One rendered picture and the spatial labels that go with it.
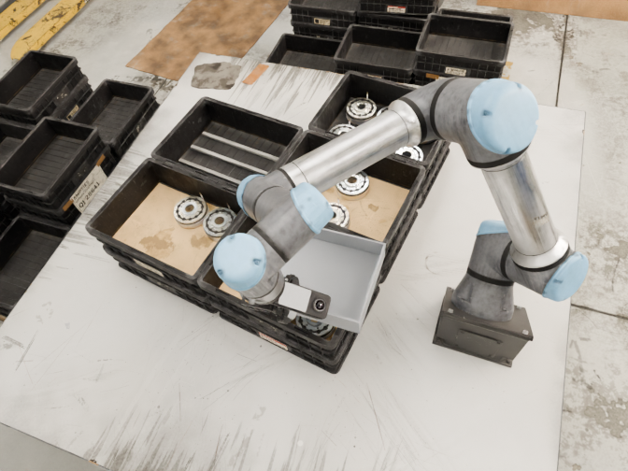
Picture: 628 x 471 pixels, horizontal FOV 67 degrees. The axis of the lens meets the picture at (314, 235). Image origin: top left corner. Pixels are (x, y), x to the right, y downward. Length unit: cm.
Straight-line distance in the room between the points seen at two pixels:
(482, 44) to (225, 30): 188
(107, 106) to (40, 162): 51
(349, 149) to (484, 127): 23
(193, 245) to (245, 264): 79
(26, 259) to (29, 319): 79
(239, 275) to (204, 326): 81
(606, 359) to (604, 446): 34
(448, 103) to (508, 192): 21
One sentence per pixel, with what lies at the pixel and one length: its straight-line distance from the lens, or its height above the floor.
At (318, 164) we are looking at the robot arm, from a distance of 84.
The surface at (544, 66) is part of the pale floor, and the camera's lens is 337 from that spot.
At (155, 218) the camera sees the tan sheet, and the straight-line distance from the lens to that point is 156.
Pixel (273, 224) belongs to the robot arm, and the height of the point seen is 142.
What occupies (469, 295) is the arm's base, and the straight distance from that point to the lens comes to 124.
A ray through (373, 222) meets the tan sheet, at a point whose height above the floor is 83.
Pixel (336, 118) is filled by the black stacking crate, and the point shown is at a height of 83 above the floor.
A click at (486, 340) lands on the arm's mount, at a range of 128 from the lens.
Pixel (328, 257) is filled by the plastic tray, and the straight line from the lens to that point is 109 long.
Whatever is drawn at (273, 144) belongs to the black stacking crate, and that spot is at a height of 83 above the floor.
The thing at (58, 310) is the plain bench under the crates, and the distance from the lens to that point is 169.
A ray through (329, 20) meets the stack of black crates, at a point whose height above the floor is 42.
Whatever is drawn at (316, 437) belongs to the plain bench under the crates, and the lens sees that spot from 131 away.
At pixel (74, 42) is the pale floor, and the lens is 415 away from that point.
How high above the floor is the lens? 199
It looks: 57 degrees down
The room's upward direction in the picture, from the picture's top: 10 degrees counter-clockwise
